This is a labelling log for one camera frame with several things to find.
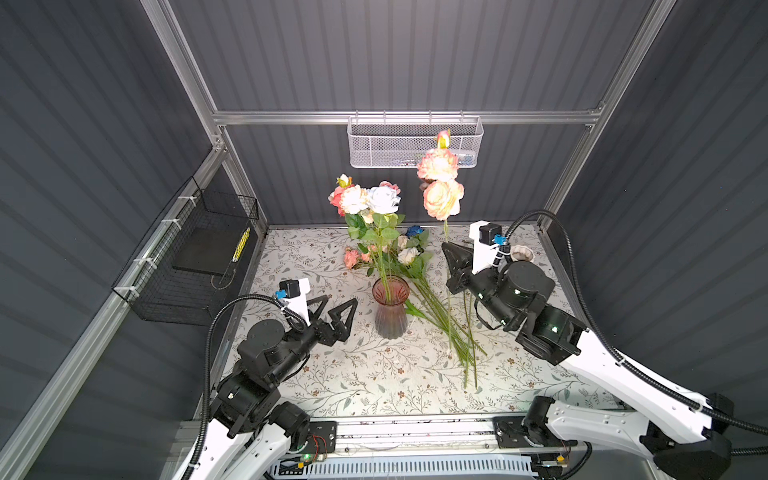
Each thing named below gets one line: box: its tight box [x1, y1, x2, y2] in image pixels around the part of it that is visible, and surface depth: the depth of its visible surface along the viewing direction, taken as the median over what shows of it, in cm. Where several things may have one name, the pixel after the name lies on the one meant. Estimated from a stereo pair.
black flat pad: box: [172, 225, 248, 275], surface depth 77 cm
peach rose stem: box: [416, 129, 464, 354], surface depth 55 cm
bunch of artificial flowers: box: [328, 176, 487, 389], surface depth 72 cm
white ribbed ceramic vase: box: [510, 244, 536, 262], surface depth 86 cm
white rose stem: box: [362, 185, 406, 303], surface depth 65 cm
